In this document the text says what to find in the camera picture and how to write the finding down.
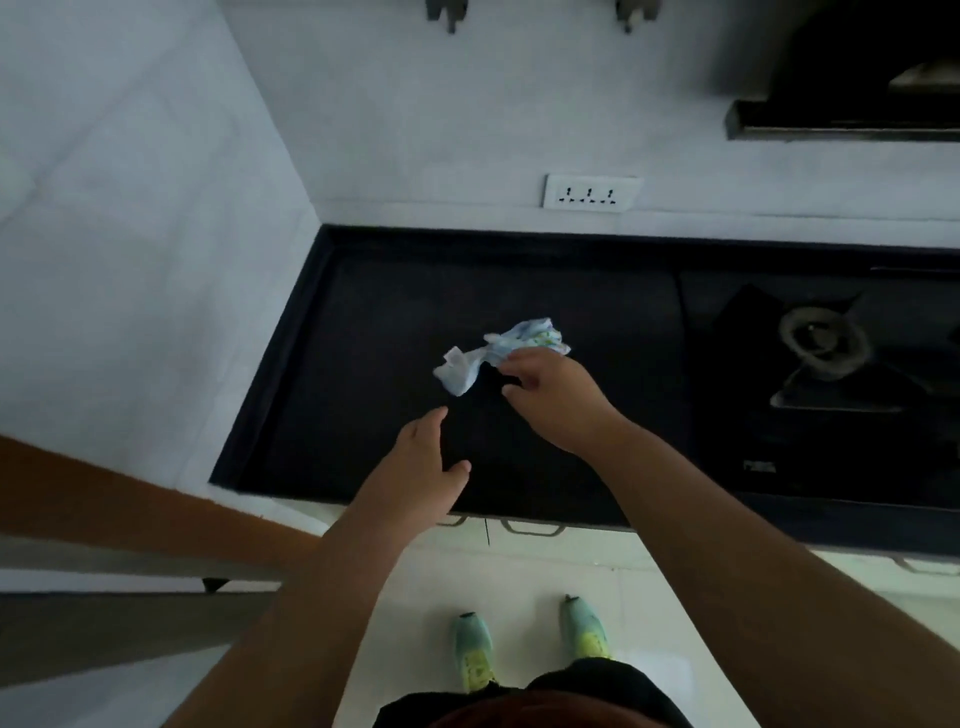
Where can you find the person's right hand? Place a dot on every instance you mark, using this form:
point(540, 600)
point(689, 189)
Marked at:
point(559, 401)

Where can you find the person's left hand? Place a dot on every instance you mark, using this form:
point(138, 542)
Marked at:
point(412, 480)

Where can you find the person's right thumb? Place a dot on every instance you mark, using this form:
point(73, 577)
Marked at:
point(516, 391)

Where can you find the person's left thumb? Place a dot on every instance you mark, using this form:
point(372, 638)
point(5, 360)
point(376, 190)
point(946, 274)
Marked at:
point(457, 474)

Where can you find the white patterned cloth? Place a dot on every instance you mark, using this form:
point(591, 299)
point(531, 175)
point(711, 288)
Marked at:
point(480, 356)

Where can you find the person's right forearm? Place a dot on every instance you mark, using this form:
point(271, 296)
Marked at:
point(750, 592)

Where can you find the person's left forearm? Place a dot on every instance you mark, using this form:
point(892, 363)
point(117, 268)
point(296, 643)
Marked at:
point(300, 630)

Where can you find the person's left green shoe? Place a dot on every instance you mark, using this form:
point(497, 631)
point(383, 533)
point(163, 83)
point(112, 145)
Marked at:
point(474, 649)

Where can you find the person's green shoe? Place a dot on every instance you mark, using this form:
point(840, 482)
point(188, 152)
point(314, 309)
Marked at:
point(474, 649)
point(586, 626)

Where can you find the person's right green shoe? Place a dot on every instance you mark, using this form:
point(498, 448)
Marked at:
point(586, 626)

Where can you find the black stove pan support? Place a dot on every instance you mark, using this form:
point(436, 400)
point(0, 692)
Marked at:
point(750, 337)

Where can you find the person's black shorts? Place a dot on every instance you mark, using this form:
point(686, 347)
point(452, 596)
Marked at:
point(600, 686)

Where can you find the black glass gas stove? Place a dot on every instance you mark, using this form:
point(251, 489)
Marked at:
point(817, 450)

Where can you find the round metal stove burner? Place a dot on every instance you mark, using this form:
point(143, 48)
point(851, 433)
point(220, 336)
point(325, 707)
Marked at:
point(823, 341)

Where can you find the black range hood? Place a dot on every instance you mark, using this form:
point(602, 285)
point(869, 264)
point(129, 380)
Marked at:
point(847, 82)

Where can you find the white wall power socket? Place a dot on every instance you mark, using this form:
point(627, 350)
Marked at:
point(592, 193)

